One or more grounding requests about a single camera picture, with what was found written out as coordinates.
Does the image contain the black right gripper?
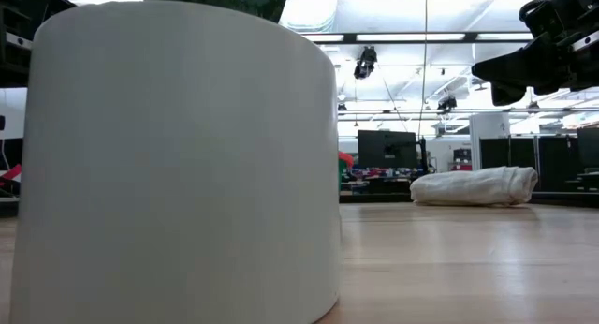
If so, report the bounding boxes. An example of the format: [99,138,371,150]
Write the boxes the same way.
[471,0,599,107]

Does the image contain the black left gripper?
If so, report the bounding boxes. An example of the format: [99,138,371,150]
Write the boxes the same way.
[0,0,76,89]

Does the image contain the teal basket orange rim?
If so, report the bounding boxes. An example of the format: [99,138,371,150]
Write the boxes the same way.
[337,150,356,192]

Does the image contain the white pillar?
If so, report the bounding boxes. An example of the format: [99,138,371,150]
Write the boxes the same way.
[468,111,512,171]

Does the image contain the black ceiling device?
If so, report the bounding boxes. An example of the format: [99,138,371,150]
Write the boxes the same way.
[436,95,459,115]

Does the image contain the black partition cabinets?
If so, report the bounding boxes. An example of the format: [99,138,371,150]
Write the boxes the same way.
[478,134,579,193]

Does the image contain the dark monitor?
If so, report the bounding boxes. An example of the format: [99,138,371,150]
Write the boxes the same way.
[576,126,599,171]

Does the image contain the red box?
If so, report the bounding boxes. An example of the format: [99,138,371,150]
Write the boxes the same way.
[451,148,473,172]

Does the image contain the red and black object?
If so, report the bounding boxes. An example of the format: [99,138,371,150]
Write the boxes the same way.
[0,163,23,197]

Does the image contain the black rig crossbar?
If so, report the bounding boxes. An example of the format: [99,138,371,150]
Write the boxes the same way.
[301,31,534,46]

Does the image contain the white folded cloth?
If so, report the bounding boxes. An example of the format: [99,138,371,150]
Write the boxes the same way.
[409,166,539,207]

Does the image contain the black computer monitor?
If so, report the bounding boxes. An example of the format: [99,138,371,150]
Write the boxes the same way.
[357,129,418,170]

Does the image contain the cluttered workbench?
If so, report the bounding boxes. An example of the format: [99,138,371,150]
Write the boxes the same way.
[348,167,425,194]

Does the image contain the white round plant pot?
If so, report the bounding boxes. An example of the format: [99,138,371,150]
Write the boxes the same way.
[8,0,342,324]

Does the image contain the thin hanging cable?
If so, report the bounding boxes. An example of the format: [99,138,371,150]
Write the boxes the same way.
[417,0,430,139]

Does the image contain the black overhead camera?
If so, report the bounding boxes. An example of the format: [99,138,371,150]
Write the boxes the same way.
[353,45,379,81]

